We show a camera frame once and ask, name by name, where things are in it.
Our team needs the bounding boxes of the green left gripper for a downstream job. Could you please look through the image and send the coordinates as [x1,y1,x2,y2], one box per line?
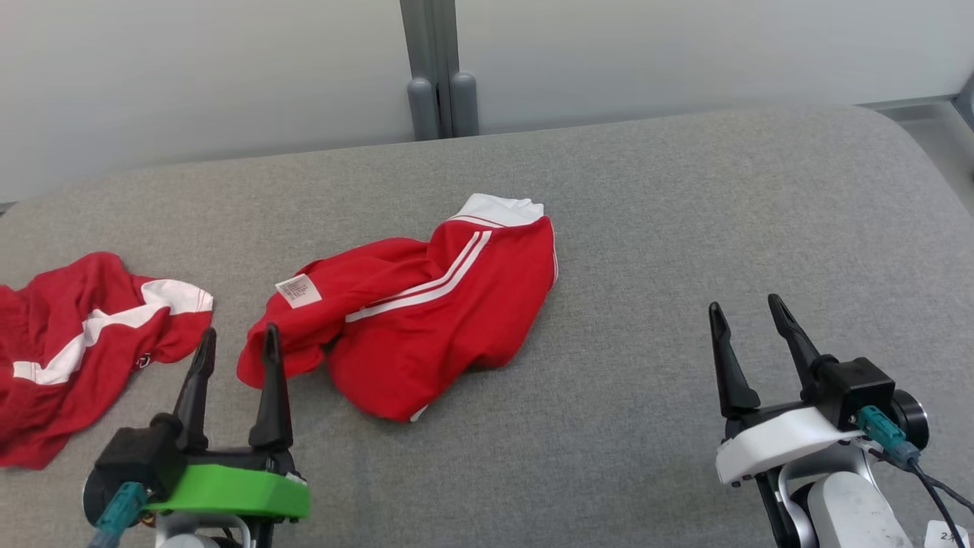
[145,323,311,522]

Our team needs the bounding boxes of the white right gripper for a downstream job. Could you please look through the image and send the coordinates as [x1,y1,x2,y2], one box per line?
[708,294,864,486]

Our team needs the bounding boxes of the red shirt with white band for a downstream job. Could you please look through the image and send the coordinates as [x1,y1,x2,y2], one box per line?
[0,252,215,470]

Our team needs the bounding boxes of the red shorts with white stripes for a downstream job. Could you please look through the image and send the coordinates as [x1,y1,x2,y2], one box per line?
[237,193,559,423]

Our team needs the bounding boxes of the grey fabric sofa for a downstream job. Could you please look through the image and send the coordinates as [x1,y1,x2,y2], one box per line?
[0,104,974,548]

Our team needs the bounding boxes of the left camera cable teal connector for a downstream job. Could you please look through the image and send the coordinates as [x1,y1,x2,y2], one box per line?
[88,481,149,548]

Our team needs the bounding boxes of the white paper cable tag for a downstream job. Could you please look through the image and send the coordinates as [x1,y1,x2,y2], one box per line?
[925,520,971,548]

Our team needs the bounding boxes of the grey metal partition post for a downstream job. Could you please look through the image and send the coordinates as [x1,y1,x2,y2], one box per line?
[399,0,461,140]

